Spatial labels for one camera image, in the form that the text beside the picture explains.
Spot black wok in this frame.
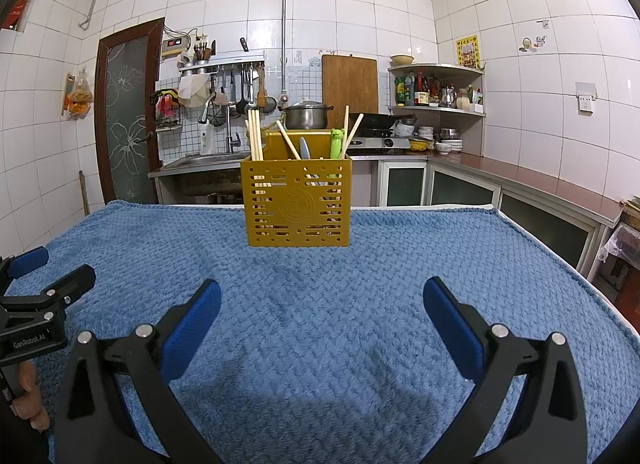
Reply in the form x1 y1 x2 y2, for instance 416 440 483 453
350 113 416 130

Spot wire wall basket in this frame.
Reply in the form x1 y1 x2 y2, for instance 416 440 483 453
152 88 182 131

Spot steel gas stove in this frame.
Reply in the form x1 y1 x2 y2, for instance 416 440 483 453
345 128 412 152

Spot steel faucet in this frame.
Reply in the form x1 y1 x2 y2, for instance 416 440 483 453
197 92 242 154

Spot brown-framed glass door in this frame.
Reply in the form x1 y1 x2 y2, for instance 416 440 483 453
95 18 166 205

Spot steel pot with lid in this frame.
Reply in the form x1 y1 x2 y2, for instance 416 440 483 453
278 100 335 131

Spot wooden cutting board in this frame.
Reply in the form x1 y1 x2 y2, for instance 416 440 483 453
321 54 379 116

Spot white hanging cloth bag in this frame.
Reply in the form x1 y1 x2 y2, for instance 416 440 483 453
179 74 211 109

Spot person's left hand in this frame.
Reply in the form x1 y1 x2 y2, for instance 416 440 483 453
12 361 51 432

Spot plastic-covered red cabinet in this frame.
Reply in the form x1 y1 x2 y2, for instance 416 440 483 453
597 221 640 335

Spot hanging orange snack bags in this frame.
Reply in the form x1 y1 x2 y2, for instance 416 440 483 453
62 69 95 120

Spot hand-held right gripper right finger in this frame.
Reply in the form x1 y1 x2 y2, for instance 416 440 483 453
422 277 588 464

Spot steel cutlery cup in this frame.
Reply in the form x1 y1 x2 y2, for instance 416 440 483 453
192 40 217 65

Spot yellow wall poster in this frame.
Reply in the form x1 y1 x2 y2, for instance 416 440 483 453
456 34 482 69

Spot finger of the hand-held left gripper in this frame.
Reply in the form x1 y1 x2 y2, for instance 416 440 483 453
0 264 97 330
0 247 49 282

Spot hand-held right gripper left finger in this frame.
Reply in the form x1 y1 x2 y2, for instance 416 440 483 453
52 279 222 464

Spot wooden-handled broom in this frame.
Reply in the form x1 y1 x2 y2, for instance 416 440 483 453
77 170 91 216

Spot grey vertical wall pipe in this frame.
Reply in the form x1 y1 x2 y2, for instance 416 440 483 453
279 0 291 105

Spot green-handled metal fork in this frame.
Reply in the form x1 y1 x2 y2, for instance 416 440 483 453
327 128 347 180

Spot wooden crate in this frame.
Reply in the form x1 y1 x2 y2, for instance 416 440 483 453
620 197 640 230

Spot steel wall utensil rack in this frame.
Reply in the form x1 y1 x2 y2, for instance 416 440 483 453
179 51 266 76

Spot white wall socket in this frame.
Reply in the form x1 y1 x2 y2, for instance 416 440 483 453
575 83 598 112

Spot yellow perforated utensil holder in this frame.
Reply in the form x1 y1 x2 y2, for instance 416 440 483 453
240 130 352 249

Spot stack of white dishes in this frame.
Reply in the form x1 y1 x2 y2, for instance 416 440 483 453
417 127 466 154

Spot steel sink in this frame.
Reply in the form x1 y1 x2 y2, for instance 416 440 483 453
167 151 246 167

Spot grey corner wall shelf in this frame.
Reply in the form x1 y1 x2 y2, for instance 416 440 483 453
387 63 487 155

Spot blue knitted blanket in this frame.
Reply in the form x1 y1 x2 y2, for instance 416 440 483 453
0 200 640 464

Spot hanging black ladle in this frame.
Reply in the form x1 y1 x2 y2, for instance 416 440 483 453
235 67 256 114

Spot brown-topped kitchen counter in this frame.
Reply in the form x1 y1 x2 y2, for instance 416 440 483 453
147 149 621 272

